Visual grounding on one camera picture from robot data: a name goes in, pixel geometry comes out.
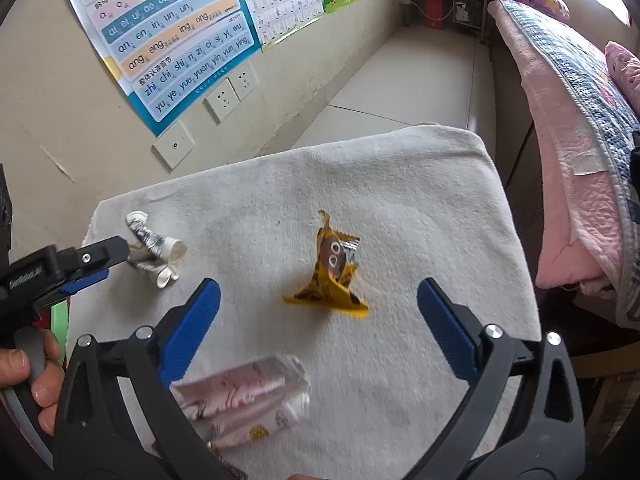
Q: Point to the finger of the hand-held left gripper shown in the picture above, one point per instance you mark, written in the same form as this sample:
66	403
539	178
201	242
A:
85	282
100	255

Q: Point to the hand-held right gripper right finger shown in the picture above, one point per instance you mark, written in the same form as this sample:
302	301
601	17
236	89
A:
450	335

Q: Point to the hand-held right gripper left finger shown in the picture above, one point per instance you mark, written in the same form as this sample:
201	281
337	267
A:
195	330

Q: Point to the green rimmed bin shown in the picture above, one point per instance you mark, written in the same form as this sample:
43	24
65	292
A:
60	325

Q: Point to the silver white wrapper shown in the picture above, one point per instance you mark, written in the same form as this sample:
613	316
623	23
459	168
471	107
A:
160	255

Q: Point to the yellow snack wrapper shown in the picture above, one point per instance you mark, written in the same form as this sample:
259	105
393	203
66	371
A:
325	285

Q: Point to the person's left hand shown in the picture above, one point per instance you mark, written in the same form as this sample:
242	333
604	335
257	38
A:
47	390

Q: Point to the pink clear packet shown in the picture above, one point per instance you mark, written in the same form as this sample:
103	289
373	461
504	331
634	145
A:
240	400

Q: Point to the white towel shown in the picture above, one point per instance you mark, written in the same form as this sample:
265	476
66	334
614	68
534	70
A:
400	210

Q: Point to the pink quilt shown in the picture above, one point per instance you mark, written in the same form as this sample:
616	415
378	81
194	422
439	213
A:
560	185

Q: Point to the blue patchwork quilt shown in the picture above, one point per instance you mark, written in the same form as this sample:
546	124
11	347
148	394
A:
590	95

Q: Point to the red box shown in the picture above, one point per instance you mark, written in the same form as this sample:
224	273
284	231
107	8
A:
433	12

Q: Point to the white blank wall plate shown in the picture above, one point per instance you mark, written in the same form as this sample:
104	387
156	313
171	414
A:
172	145

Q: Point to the white wall socket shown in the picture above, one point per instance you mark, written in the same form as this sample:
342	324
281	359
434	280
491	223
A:
244	81
221	101

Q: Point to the pinyin wall poster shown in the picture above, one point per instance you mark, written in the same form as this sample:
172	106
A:
165	45

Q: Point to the character chart wall poster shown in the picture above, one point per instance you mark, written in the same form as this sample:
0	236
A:
280	0

